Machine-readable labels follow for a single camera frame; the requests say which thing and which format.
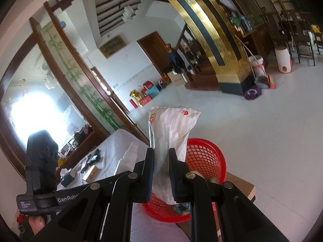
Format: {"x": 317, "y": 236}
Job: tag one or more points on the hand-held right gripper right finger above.
{"x": 174, "y": 172}

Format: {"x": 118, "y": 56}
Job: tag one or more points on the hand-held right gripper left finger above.
{"x": 148, "y": 175}

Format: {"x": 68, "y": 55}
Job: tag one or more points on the white plastic bottle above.
{"x": 127, "y": 156}

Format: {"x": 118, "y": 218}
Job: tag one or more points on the red plastic basket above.
{"x": 204, "y": 156}

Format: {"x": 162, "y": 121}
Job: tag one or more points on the white plastic packet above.
{"x": 171, "y": 131}

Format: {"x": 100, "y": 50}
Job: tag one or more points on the person's left hand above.
{"x": 37, "y": 225}

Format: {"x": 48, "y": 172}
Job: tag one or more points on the dark green tissue box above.
{"x": 68, "y": 179}

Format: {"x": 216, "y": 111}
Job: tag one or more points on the white printed tablecloth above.
{"x": 113, "y": 143}

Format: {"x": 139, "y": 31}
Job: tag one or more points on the orange and white small box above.
{"x": 90, "y": 173}

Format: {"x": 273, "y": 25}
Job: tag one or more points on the black toy gun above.
{"x": 94, "y": 158}

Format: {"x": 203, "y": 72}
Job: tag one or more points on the red gift box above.
{"x": 148, "y": 85}
{"x": 144, "y": 100}

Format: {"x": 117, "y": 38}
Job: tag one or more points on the gold bag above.
{"x": 136, "y": 95}

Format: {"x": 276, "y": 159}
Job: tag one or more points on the teal box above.
{"x": 153, "y": 90}

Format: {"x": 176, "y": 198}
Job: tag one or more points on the cardboard box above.
{"x": 177, "y": 78}

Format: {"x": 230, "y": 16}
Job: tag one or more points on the purple mop head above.
{"x": 252, "y": 93}

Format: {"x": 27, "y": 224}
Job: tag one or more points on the dark jacket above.
{"x": 176, "y": 59}

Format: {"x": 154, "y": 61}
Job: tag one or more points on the wooden door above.
{"x": 151, "y": 53}

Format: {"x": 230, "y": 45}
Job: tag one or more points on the grey dustpan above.
{"x": 262, "y": 82}

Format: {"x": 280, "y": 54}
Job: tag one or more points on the white bucket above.
{"x": 257, "y": 66}

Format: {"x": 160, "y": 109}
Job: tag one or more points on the white bin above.
{"x": 283, "y": 59}

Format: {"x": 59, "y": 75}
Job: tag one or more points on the small ceiling lamp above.
{"x": 127, "y": 12}

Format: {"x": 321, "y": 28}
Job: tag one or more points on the dark wooden chair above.
{"x": 302, "y": 32}
{"x": 276, "y": 27}

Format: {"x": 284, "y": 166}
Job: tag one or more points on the framed wall picture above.
{"x": 112, "y": 46}

